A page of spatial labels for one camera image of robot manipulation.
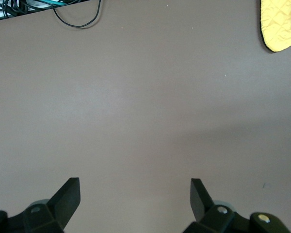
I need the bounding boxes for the black looped cable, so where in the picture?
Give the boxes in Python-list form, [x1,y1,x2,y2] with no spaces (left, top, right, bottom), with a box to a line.
[52,0,102,29]

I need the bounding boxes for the brown table cover sheet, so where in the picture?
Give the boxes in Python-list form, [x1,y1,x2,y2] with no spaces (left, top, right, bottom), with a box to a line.
[0,0,291,233]

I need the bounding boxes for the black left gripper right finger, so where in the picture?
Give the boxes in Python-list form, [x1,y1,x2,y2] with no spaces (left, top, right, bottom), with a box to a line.
[183,178,291,233]

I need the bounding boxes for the yellow quilted oven mitt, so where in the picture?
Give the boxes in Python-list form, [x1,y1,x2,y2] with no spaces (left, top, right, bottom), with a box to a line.
[259,0,291,52]

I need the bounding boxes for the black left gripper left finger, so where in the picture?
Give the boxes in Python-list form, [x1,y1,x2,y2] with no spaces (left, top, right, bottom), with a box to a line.
[0,177,81,233]

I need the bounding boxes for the black cable bundle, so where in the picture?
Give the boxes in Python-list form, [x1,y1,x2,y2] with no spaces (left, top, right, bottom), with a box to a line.
[0,0,91,22]

